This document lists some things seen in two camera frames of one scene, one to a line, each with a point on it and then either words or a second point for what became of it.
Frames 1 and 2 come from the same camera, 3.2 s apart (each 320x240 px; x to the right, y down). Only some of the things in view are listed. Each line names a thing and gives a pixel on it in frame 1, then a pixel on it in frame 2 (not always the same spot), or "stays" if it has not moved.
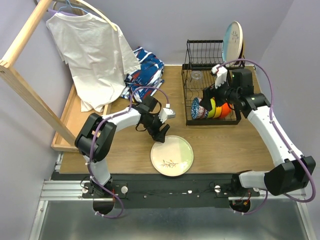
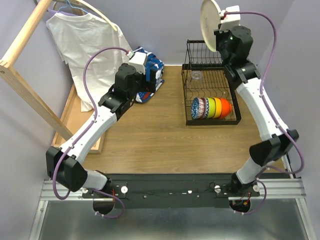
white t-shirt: [97, 56] stays
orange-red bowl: [226, 108] stays
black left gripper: [157, 128] to [153, 75]
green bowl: [212, 113] stays
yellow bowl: [218, 111] stays
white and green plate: [173, 157] to [210, 18]
